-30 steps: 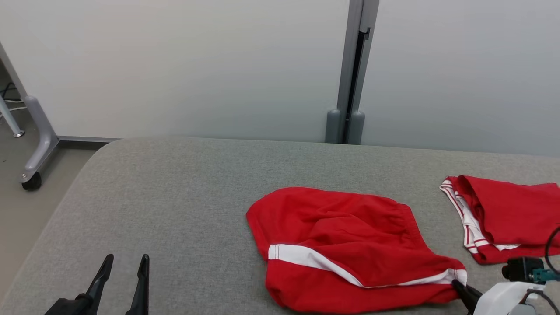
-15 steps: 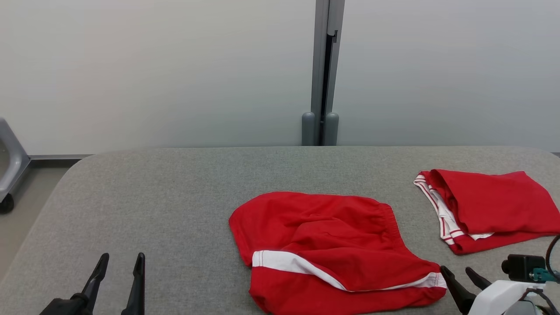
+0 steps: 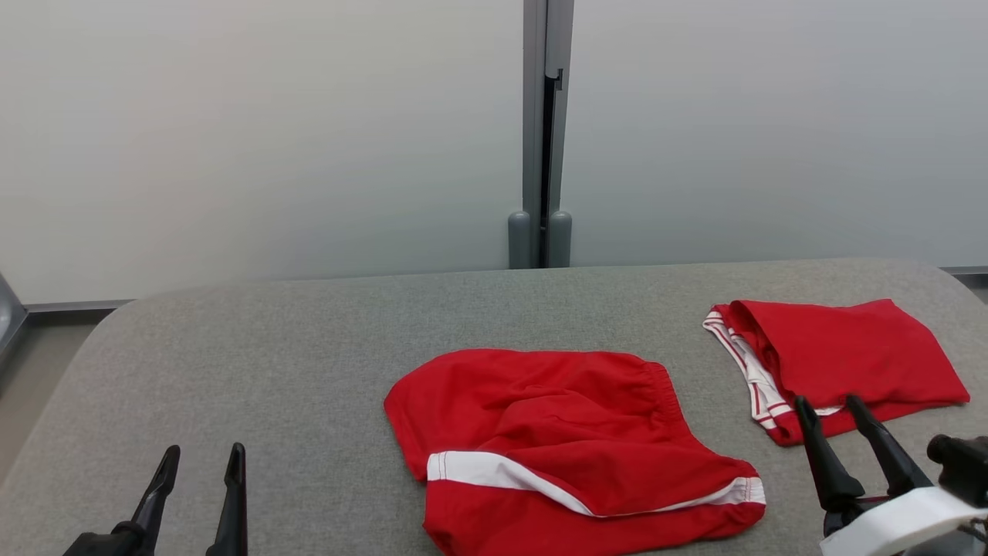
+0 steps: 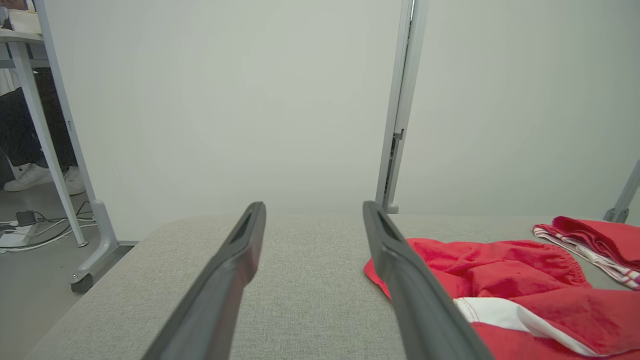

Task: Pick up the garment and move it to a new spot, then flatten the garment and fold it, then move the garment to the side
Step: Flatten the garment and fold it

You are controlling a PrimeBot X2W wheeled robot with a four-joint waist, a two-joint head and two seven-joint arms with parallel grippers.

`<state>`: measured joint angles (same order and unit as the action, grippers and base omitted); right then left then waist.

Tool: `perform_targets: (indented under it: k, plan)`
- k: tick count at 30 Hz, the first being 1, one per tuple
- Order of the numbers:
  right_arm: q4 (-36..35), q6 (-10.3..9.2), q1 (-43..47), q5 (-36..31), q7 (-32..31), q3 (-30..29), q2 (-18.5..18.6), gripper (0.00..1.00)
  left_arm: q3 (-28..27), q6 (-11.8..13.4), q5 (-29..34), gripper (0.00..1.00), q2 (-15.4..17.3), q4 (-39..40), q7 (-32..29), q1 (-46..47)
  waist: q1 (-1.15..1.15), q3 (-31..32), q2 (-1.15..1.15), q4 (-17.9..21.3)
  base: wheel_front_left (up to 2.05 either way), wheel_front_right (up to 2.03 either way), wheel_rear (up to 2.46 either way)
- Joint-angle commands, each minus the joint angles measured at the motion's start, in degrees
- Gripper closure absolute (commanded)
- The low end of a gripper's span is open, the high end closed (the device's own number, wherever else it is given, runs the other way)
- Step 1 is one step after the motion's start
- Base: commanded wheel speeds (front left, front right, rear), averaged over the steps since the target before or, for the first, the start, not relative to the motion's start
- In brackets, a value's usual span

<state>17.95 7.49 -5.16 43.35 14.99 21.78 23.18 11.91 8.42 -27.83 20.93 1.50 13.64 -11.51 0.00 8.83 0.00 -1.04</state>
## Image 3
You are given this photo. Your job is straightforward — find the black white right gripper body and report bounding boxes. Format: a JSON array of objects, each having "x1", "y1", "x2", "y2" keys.
[{"x1": 820, "y1": 486, "x2": 988, "y2": 556}]

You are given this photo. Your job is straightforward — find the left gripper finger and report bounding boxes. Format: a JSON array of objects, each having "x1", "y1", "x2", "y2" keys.
[
  {"x1": 205, "y1": 442, "x2": 249, "y2": 556},
  {"x1": 116, "y1": 445, "x2": 181, "y2": 541}
]

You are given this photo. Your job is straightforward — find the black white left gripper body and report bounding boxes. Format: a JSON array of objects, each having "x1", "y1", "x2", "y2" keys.
[{"x1": 62, "y1": 524, "x2": 147, "y2": 556}]

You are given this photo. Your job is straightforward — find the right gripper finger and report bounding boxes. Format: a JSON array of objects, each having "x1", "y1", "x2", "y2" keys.
[
  {"x1": 845, "y1": 394, "x2": 935, "y2": 497},
  {"x1": 793, "y1": 395, "x2": 867, "y2": 514}
]

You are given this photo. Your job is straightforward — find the red white basketball jersey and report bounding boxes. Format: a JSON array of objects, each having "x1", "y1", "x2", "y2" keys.
[{"x1": 702, "y1": 299, "x2": 971, "y2": 447}]

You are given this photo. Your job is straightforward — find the red shorts with white stripe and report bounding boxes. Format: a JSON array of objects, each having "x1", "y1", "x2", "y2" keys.
[{"x1": 384, "y1": 348, "x2": 766, "y2": 556}]

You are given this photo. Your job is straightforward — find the grey partition foot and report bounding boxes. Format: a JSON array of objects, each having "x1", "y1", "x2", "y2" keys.
[{"x1": 0, "y1": 270, "x2": 30, "y2": 371}]

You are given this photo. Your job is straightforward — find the frosted white partition panel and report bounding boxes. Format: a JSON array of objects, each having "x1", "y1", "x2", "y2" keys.
[
  {"x1": 0, "y1": 0, "x2": 533, "y2": 314},
  {"x1": 567, "y1": 0, "x2": 988, "y2": 277}
]

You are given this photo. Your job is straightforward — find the grey rounded post cap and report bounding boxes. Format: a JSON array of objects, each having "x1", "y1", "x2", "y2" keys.
[
  {"x1": 508, "y1": 211, "x2": 533, "y2": 270},
  {"x1": 546, "y1": 211, "x2": 573, "y2": 269}
]

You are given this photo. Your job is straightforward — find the grey metal partition post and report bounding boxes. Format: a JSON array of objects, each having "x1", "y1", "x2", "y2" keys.
[{"x1": 523, "y1": 0, "x2": 576, "y2": 269}]

